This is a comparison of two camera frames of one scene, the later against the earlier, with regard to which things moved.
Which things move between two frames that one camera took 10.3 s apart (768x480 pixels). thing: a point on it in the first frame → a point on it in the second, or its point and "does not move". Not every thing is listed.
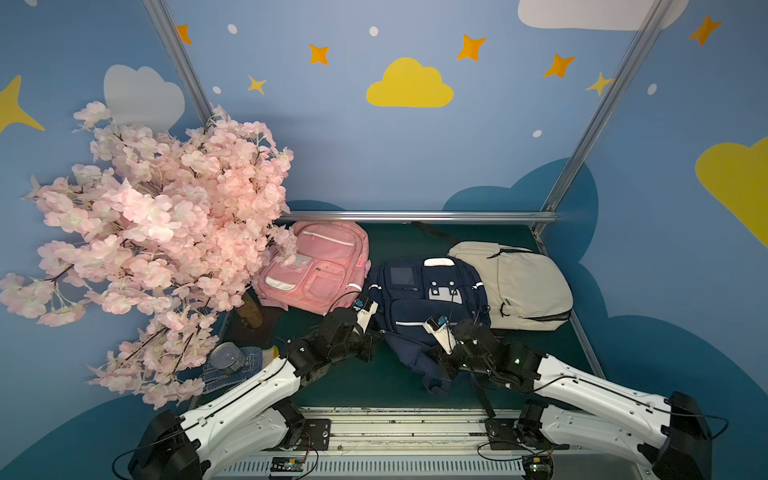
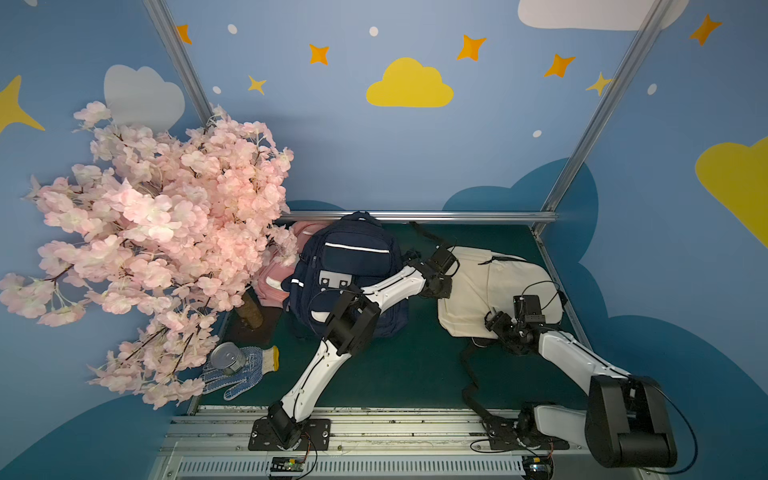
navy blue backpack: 403,293 → 353,249
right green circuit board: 537,467 does not move
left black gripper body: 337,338 → 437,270
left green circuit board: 287,464 does not move
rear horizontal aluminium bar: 419,217 does not move
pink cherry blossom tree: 180,223 does not move
